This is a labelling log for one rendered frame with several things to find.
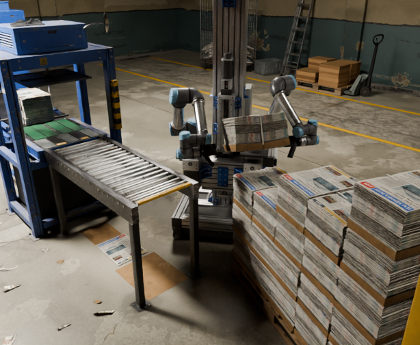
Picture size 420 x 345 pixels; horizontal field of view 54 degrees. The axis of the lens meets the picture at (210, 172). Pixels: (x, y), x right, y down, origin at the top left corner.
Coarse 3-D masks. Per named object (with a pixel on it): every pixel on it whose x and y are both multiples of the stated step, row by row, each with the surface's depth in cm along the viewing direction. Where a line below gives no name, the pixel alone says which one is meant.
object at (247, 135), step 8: (224, 120) 289; (232, 120) 273; (240, 120) 270; (248, 120) 271; (256, 120) 273; (224, 128) 292; (232, 128) 276; (240, 128) 271; (248, 128) 272; (256, 128) 273; (224, 136) 295; (232, 136) 278; (240, 136) 271; (248, 136) 273; (256, 136) 274; (224, 144) 295
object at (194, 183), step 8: (104, 136) 375; (120, 144) 356; (128, 152) 343; (136, 152) 341; (144, 160) 327; (152, 160) 325; (160, 168) 313; (168, 168) 311; (176, 176) 299; (184, 176) 299; (192, 184) 288; (184, 192) 298; (192, 192) 290
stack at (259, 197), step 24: (240, 192) 289; (264, 192) 269; (240, 216) 296; (264, 216) 263; (240, 240) 305; (264, 240) 267; (288, 240) 239; (288, 264) 243; (312, 264) 220; (264, 288) 278; (312, 288) 224; (264, 312) 285; (288, 312) 254; (312, 312) 227; (312, 336) 231
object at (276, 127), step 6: (270, 114) 275; (276, 114) 276; (282, 114) 277; (270, 120) 275; (276, 120) 277; (282, 120) 278; (264, 126) 277; (270, 126) 276; (276, 126) 277; (282, 126) 278; (270, 132) 277; (276, 132) 277; (282, 132) 278; (270, 138) 277; (276, 138) 278; (282, 138) 279; (288, 144) 280
